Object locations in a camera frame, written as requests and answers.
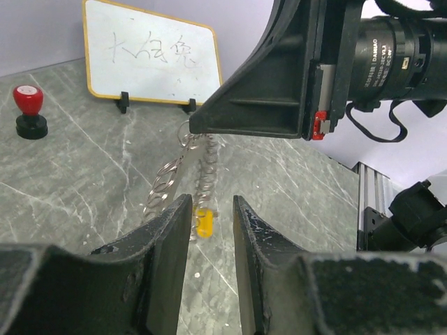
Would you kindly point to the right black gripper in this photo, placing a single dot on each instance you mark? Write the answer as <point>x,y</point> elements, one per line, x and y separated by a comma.
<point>295,84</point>

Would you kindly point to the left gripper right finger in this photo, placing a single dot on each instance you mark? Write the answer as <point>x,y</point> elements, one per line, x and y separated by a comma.
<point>284,289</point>

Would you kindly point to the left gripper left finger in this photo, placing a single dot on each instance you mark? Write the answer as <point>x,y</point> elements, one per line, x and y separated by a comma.
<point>133,285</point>

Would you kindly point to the key with yellow tag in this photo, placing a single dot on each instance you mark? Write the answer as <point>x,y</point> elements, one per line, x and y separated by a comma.
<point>204,225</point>

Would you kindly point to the metal disc with keyrings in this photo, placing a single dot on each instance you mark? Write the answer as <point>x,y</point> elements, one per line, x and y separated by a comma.
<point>198,159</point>

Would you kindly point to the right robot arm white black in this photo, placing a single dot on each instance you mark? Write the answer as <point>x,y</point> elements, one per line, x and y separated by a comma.
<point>399,56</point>

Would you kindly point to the red black stamp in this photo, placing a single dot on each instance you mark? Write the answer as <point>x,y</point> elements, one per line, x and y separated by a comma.
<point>30,124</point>

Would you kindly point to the aluminium frame rail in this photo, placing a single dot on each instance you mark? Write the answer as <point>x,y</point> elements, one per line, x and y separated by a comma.
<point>371,203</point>

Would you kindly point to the small whiteboard yellow frame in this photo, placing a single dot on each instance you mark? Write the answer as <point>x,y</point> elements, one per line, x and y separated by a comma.
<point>152,57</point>

